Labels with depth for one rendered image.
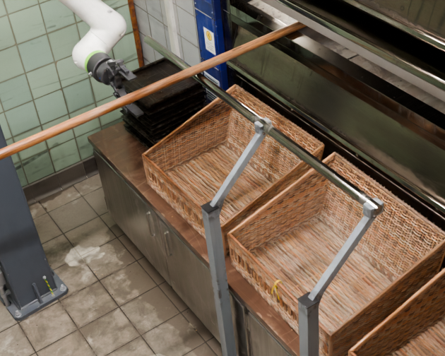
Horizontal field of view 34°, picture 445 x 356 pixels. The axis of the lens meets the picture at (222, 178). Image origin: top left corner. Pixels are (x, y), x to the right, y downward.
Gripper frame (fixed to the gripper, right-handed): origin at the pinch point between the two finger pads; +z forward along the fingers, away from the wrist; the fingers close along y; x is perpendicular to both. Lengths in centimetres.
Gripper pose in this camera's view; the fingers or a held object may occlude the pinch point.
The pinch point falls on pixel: (135, 95)
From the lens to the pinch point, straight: 237.8
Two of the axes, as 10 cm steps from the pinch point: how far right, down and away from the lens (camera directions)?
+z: 5.6, 4.9, -6.7
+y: 0.9, 7.7, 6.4
